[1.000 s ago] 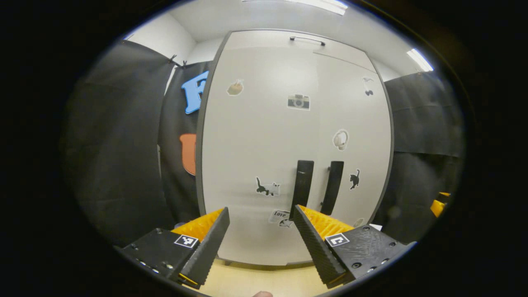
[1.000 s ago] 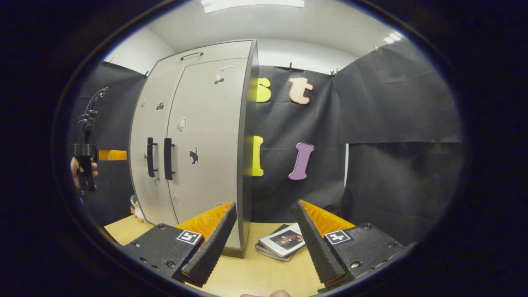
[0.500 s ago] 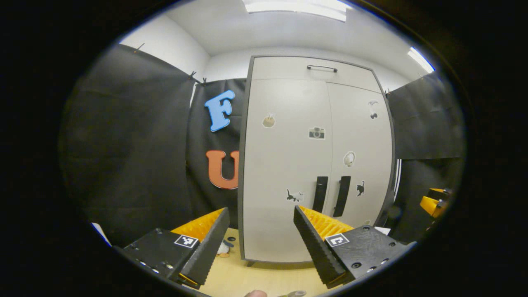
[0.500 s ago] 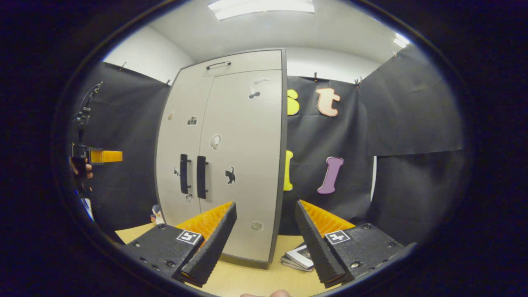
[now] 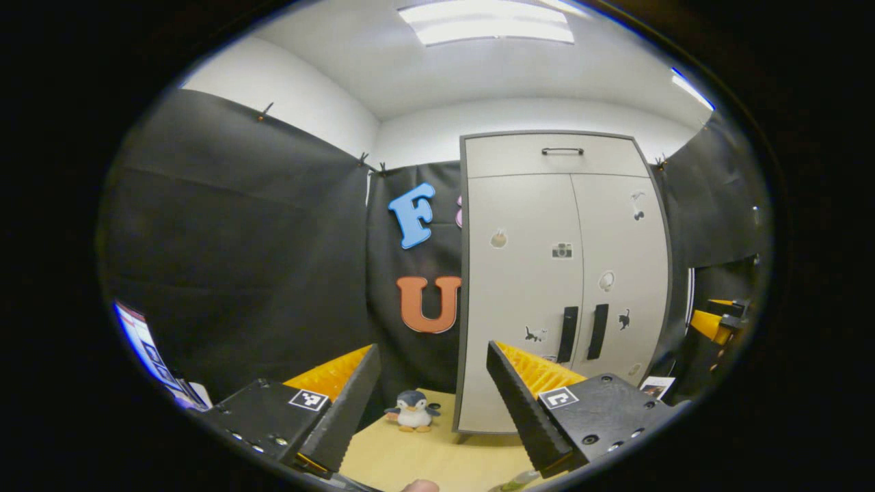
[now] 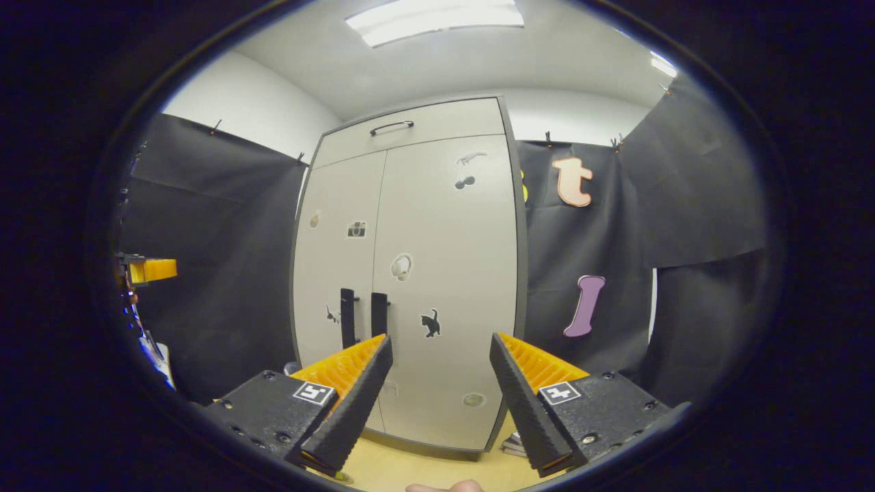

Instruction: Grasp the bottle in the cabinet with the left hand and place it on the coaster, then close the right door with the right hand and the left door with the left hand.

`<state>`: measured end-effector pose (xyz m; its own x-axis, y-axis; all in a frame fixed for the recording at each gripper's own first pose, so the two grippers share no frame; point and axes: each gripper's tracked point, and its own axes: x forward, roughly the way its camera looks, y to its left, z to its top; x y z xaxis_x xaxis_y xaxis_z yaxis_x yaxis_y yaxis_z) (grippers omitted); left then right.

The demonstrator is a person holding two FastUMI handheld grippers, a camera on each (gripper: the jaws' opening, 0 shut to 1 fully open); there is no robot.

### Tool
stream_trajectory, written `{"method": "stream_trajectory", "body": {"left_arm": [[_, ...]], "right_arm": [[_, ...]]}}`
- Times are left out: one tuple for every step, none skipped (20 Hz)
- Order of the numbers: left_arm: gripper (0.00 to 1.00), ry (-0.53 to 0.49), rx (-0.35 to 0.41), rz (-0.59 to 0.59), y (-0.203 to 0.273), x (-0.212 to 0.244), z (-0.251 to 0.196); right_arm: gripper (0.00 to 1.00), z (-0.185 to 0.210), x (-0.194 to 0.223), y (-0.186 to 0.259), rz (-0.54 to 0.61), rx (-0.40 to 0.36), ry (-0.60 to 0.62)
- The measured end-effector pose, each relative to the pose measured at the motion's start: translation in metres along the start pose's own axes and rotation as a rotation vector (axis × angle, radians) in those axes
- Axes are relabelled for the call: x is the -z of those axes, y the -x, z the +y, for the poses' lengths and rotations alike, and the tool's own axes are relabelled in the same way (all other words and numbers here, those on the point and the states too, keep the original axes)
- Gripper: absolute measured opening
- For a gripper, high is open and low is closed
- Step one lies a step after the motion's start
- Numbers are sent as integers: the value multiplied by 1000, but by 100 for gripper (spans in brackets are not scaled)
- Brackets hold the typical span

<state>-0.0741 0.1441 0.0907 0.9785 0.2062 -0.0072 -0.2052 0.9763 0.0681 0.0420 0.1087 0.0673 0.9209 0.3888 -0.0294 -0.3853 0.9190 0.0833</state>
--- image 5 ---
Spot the white cabinet drawer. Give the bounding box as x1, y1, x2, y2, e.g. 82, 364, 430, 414
465, 133, 650, 178

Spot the black backdrop cloth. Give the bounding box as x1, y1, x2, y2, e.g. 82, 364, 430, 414
99, 89, 770, 418

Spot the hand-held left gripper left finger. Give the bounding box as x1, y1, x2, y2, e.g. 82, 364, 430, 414
195, 344, 381, 478

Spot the white photo cover book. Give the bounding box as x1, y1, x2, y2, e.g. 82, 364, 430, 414
639, 376, 676, 400

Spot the penguin plush toy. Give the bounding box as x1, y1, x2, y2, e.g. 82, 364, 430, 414
384, 389, 442, 433

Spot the grey white cabinet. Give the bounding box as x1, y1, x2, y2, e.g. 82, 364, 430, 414
453, 130, 674, 441

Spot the white cabinet door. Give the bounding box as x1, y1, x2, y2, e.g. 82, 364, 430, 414
571, 172, 671, 383
457, 174, 585, 435

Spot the lit screen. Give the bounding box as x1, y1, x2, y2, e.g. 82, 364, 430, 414
113, 301, 214, 411

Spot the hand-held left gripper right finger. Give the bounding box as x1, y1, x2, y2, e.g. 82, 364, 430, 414
487, 340, 688, 479

